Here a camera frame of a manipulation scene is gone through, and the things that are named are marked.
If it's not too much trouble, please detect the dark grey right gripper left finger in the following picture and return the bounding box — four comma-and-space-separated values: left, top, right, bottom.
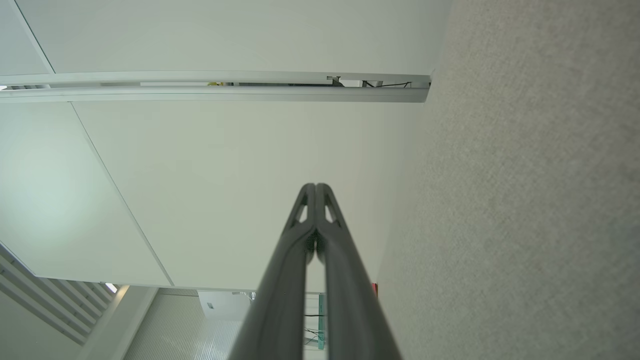
227, 183, 317, 360

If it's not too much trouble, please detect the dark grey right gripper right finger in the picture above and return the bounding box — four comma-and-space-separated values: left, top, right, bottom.
316, 183, 403, 360

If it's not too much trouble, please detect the teal upright bar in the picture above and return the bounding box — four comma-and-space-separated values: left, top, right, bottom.
318, 293, 326, 351

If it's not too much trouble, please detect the white wall box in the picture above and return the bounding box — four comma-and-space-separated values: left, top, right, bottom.
198, 290, 256, 321

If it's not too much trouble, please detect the grey partition post with feet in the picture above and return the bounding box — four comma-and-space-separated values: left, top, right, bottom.
0, 70, 432, 104

